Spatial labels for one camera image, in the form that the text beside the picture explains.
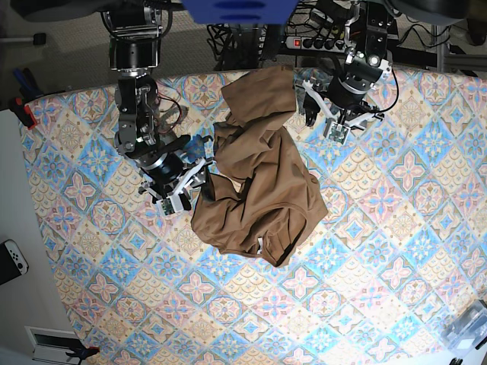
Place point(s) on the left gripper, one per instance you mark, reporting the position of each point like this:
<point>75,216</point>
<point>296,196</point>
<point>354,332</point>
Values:
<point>341,101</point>

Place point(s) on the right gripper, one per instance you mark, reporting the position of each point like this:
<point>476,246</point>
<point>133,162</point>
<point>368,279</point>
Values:
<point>171,171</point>

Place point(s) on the brown t-shirt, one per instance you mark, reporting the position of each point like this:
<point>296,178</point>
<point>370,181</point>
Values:
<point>267,203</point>

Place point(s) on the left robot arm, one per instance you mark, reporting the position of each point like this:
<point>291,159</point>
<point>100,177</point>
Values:
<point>365,37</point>

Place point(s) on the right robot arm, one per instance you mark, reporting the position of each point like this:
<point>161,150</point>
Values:
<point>136,29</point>

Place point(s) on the white power strip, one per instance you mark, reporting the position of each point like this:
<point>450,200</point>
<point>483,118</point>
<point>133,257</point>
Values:
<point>315,44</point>

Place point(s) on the patterned tablecloth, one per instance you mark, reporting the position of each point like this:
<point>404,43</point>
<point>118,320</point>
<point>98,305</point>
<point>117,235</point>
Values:
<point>401,252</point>

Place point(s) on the red black clamp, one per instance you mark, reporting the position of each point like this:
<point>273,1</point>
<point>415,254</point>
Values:
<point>23,112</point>

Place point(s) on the game console with controller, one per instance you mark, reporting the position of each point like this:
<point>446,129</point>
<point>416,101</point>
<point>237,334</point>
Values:
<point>13,264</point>

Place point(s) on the black orange clamp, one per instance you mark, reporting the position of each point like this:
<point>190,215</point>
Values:
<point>82,353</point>

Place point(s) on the white floor vent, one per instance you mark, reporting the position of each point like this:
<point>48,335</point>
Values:
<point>50,346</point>

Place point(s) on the clear plastic box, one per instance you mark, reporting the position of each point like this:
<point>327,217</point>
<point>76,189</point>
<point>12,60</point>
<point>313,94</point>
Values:
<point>468,331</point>

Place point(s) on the blue mount plate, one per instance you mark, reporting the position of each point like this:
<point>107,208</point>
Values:
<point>240,11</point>

